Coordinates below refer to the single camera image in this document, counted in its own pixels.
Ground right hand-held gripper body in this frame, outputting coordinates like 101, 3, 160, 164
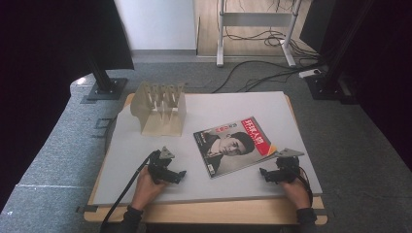
273, 148, 306, 184

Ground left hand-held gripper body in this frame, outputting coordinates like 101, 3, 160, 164
147, 146, 178, 185

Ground person's left hand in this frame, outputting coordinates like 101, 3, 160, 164
130, 166, 170, 212

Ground person's right hand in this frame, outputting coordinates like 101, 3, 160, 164
279, 179, 312, 210

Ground magazine with portrait cover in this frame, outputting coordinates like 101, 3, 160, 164
192, 116, 278, 180

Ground wooden table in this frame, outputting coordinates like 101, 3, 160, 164
83, 91, 328, 226

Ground wooden slotted rack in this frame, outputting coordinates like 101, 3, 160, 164
129, 81, 188, 138

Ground grey table mat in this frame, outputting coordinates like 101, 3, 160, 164
92, 91, 324, 206

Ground white power strip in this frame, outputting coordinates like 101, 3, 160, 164
297, 68, 323, 80

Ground black curtain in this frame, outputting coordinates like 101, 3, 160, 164
0, 0, 135, 208
299, 0, 412, 169

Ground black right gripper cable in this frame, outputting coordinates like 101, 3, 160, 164
295, 165, 315, 208

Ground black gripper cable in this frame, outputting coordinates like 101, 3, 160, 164
295, 165, 315, 208
99, 150, 161, 233

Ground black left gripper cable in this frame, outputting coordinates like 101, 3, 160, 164
99, 150, 161, 233

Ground black stand with base plate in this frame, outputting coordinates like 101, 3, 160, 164
86, 56, 129, 102
304, 0, 377, 105

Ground black floor cables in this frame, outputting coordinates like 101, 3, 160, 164
212, 0, 328, 94

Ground white metal desk frame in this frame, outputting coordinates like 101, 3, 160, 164
216, 0, 303, 68

